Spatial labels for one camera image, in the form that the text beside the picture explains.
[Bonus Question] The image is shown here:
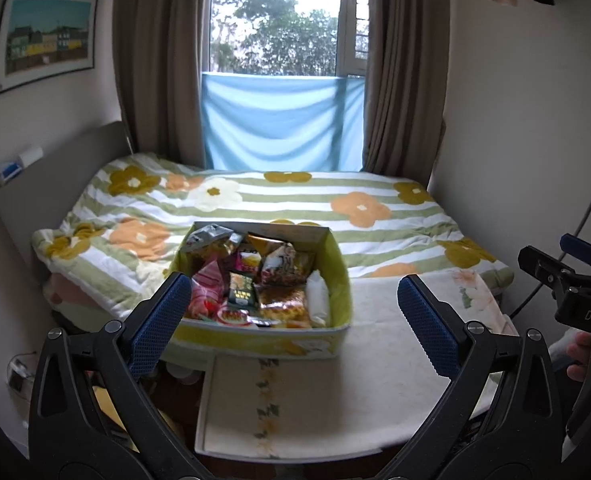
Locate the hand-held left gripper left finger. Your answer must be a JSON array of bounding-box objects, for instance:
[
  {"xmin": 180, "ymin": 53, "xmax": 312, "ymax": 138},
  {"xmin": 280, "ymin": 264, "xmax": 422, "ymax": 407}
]
[{"xmin": 28, "ymin": 271, "xmax": 211, "ymax": 480}]

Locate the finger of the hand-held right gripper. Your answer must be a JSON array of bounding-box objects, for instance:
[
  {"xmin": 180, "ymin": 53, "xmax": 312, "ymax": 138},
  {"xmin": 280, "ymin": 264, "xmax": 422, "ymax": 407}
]
[
  {"xmin": 517, "ymin": 245, "xmax": 579, "ymax": 289},
  {"xmin": 559, "ymin": 232, "xmax": 591, "ymax": 269}
]

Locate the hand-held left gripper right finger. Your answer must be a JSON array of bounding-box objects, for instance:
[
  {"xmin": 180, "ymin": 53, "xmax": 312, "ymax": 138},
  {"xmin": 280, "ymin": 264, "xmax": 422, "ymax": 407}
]
[{"xmin": 380, "ymin": 274, "xmax": 562, "ymax": 480}]

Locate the green cardboard box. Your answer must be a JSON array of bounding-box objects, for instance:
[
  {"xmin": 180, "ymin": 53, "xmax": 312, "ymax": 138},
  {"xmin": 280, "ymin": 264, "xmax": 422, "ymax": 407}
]
[{"xmin": 168, "ymin": 220, "xmax": 353, "ymax": 359}]

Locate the pile of snack packets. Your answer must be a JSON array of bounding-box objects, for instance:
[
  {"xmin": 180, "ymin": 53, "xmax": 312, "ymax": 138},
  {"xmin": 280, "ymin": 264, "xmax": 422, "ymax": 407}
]
[{"xmin": 182, "ymin": 222, "xmax": 331, "ymax": 331}]

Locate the person's right hand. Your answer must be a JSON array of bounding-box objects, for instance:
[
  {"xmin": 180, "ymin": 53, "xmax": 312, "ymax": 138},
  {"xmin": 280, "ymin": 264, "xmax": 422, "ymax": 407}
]
[{"xmin": 566, "ymin": 332, "xmax": 591, "ymax": 382}]

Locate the black gooseneck stand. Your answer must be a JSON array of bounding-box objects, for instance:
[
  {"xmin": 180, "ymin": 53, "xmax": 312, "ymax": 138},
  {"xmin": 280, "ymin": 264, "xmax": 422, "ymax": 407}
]
[{"xmin": 505, "ymin": 159, "xmax": 591, "ymax": 317}]

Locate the pink bed sheet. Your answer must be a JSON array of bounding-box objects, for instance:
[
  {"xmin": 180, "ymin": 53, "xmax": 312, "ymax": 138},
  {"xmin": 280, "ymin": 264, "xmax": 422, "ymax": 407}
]
[{"xmin": 42, "ymin": 274, "xmax": 142, "ymax": 332}]

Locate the grey bed headboard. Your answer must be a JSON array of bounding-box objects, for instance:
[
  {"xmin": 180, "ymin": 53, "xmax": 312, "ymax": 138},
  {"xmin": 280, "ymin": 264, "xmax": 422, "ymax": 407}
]
[{"xmin": 0, "ymin": 120, "xmax": 134, "ymax": 282}]

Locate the floral striped blanket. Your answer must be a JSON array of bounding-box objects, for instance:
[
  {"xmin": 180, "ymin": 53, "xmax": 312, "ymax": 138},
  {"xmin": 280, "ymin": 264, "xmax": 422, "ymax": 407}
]
[{"xmin": 30, "ymin": 152, "xmax": 517, "ymax": 322}]

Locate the white roll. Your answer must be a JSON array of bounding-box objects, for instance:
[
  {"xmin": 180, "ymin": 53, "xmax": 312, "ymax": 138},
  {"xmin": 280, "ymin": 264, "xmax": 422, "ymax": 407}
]
[{"xmin": 18, "ymin": 145, "xmax": 45, "ymax": 169}]

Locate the blue and white box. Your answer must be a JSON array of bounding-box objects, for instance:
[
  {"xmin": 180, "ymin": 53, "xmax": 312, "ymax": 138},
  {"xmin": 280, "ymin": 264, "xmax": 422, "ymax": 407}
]
[{"xmin": 0, "ymin": 159, "xmax": 24, "ymax": 184}]

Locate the light blue cloth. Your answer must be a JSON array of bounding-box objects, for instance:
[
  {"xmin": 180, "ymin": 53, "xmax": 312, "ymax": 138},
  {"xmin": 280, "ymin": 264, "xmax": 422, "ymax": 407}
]
[{"xmin": 201, "ymin": 72, "xmax": 367, "ymax": 172}]

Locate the window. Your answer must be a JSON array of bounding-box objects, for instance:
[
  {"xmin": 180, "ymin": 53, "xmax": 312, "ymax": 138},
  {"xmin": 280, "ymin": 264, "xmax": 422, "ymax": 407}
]
[{"xmin": 207, "ymin": 0, "xmax": 371, "ymax": 79}]

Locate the framed wall picture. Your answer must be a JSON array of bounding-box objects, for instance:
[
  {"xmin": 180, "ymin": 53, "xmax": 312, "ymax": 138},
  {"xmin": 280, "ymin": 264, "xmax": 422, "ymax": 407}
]
[{"xmin": 0, "ymin": 0, "xmax": 99, "ymax": 97}]

